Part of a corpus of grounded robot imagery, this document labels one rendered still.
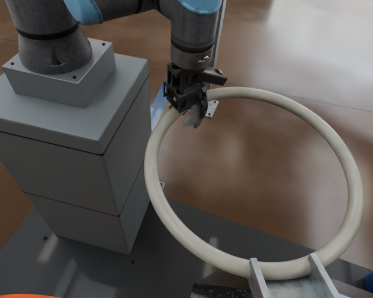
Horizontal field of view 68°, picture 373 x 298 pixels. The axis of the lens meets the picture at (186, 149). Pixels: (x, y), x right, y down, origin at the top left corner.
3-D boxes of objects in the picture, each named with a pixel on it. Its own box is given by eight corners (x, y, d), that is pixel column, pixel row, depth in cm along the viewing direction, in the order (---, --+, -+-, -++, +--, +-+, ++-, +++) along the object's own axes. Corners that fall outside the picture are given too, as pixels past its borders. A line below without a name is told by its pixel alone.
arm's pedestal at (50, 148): (39, 242, 136) (-73, 116, 71) (86, 164, 168) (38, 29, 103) (135, 269, 131) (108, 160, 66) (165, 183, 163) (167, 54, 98)
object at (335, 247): (403, 270, 53) (415, 266, 50) (144, 293, 47) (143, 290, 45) (313, 91, 80) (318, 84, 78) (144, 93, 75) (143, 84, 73)
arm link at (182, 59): (196, 24, 61) (224, 47, 57) (195, 44, 65) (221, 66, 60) (162, 35, 57) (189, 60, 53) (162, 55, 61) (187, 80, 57)
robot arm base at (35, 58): (5, 62, 74) (-13, 26, 66) (52, 32, 86) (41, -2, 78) (64, 82, 70) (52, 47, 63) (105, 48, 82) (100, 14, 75)
